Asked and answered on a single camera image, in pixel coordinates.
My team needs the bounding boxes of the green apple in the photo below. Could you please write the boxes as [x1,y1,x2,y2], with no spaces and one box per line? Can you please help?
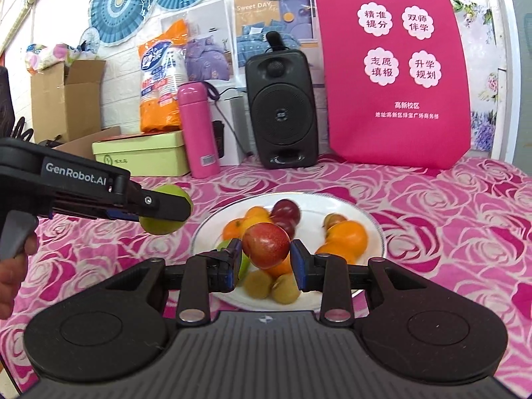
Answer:
[216,240,251,281]
[139,185,193,235]

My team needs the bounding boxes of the pink rose tablecloth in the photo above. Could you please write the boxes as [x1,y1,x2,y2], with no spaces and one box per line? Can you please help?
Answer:
[1,155,531,396]

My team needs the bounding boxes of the pink tote bag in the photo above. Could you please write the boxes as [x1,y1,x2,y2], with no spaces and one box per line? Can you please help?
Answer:
[316,0,471,169]

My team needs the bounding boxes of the brown pear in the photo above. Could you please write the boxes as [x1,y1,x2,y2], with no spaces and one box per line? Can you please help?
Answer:
[271,274,301,305]

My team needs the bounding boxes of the large orange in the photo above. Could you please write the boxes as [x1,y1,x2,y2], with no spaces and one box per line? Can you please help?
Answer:
[315,241,359,265]

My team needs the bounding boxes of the person's left hand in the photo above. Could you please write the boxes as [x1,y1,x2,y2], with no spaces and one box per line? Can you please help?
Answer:
[0,233,39,320]

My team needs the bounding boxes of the light green shoe box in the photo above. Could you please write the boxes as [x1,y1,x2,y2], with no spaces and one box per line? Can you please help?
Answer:
[92,131,190,177]

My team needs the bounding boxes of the black speaker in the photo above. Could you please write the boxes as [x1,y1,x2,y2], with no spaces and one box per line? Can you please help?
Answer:
[244,31,319,169]

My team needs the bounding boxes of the bedding poster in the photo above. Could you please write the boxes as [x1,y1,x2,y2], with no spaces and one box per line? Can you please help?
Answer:
[231,0,324,85]

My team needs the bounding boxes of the white ceramic plate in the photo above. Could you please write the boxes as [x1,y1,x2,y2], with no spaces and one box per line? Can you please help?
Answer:
[189,192,388,313]

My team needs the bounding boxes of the orange fruit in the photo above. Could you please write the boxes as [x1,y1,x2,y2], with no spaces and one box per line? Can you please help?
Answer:
[326,221,369,254]

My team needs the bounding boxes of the small orange mandarin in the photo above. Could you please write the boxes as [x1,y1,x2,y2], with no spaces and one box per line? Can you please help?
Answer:
[222,218,244,240]

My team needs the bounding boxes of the pink thermos bottle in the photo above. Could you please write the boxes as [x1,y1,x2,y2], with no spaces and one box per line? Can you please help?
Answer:
[178,82,220,178]

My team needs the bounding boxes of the blue paper fan decoration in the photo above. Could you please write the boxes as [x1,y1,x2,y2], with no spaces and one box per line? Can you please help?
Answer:
[88,0,158,46]

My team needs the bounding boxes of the red apple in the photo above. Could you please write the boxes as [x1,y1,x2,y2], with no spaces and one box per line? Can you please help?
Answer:
[242,222,290,269]

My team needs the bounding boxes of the open cardboard box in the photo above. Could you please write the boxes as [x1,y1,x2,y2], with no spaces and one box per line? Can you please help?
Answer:
[31,60,121,160]

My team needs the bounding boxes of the dark red plum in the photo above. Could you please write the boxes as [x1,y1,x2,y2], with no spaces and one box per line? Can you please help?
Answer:
[271,199,301,225]

